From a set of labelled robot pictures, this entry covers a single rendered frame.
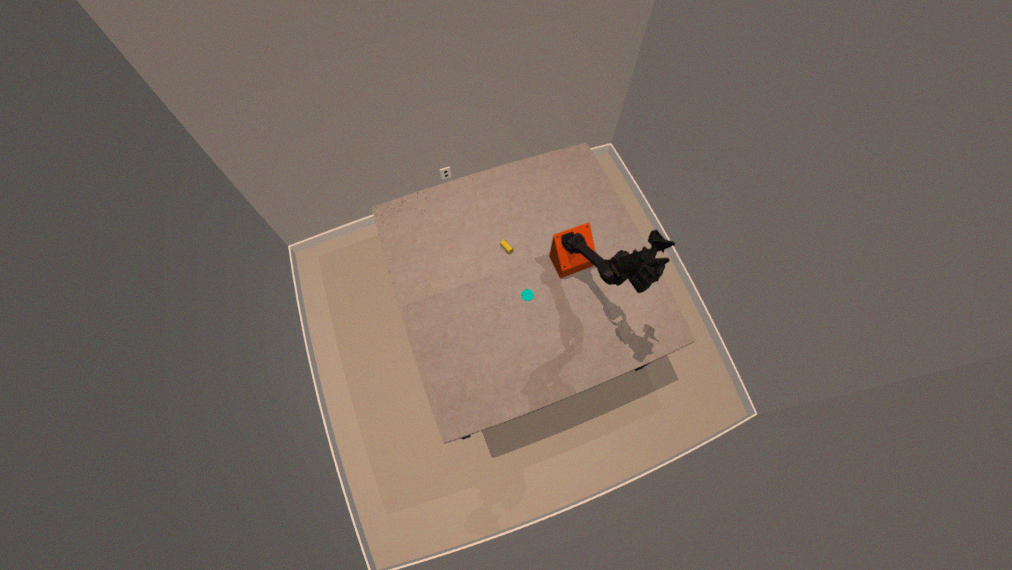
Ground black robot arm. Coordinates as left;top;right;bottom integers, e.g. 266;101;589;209
561;232;665;293

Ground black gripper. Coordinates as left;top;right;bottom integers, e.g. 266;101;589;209
628;230;675;286

